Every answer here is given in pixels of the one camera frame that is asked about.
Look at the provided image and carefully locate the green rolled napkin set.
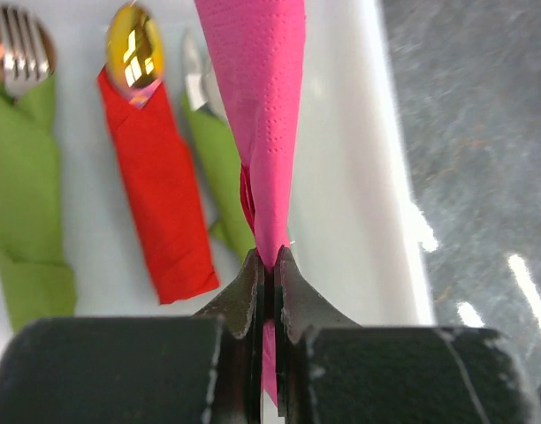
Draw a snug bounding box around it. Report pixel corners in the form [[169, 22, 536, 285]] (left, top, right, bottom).
[[0, 4, 77, 331]]

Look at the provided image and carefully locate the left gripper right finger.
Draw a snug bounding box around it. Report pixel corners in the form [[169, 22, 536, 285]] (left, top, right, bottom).
[[274, 248, 540, 423]]

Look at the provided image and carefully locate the red rolled napkin set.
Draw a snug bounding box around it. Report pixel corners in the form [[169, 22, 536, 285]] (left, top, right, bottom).
[[97, 2, 219, 305]]

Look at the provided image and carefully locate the pink paper napkin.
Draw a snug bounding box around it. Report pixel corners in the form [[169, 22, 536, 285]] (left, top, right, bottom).
[[193, 0, 309, 407]]

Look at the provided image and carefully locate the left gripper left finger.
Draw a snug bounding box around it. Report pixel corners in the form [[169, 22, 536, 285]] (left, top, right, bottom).
[[0, 251, 265, 423]]

